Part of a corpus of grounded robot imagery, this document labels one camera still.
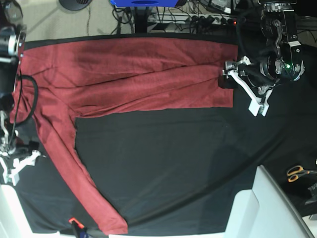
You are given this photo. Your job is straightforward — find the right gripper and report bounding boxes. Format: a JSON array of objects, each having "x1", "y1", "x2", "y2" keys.
[{"x1": 0, "y1": 141, "x2": 41, "y2": 178}]

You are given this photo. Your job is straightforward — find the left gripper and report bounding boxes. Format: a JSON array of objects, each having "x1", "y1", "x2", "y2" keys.
[{"x1": 218, "y1": 56, "x2": 275, "y2": 104}]

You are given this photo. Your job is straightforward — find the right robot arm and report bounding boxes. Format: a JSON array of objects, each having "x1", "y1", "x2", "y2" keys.
[{"x1": 0, "y1": 0, "x2": 41, "y2": 185}]

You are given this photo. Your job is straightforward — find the white power strip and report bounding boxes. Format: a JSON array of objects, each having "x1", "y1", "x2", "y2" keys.
[{"x1": 191, "y1": 14, "x2": 228, "y2": 25}]

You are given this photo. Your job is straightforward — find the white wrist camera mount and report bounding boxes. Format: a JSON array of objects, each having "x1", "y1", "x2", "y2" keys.
[{"x1": 248, "y1": 100, "x2": 269, "y2": 117}]

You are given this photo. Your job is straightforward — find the yellow handled scissors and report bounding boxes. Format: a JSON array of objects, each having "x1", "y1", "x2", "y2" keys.
[{"x1": 286, "y1": 165, "x2": 317, "y2": 182}]

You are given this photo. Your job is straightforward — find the blue box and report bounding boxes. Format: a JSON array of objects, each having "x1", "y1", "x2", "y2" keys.
[{"x1": 109, "y1": 0, "x2": 187, "y2": 7}]

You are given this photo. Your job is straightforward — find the blue clamp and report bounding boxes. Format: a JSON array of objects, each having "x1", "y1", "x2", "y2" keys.
[{"x1": 69, "y1": 218, "x2": 90, "y2": 238}]

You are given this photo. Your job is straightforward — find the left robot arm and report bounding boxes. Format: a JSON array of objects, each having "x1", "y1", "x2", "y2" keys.
[{"x1": 218, "y1": 0, "x2": 305, "y2": 105}]

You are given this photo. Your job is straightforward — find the black round lamp base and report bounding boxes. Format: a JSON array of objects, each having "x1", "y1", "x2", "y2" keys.
[{"x1": 59, "y1": 0, "x2": 92, "y2": 11}]

